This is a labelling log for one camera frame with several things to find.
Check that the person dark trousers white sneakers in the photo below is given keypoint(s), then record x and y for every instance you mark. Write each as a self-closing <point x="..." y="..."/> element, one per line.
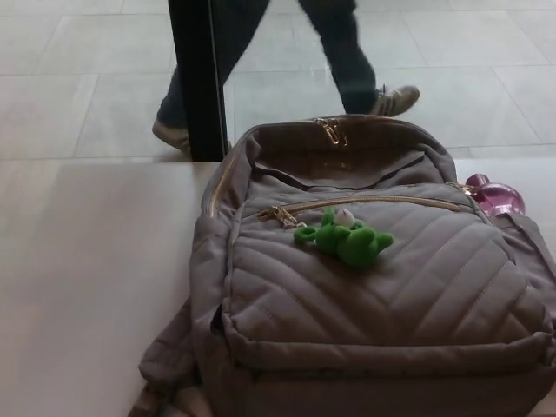
<point x="347" y="56"/>

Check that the grey quilted backpack gold zippers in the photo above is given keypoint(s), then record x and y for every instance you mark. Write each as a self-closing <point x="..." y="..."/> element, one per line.
<point x="347" y="313"/>

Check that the pink glass bottle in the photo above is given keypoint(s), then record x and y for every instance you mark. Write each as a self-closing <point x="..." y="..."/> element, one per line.
<point x="499" y="197"/>

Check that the black door frame post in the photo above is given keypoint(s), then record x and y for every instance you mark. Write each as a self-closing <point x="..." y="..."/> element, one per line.
<point x="195" y="87"/>

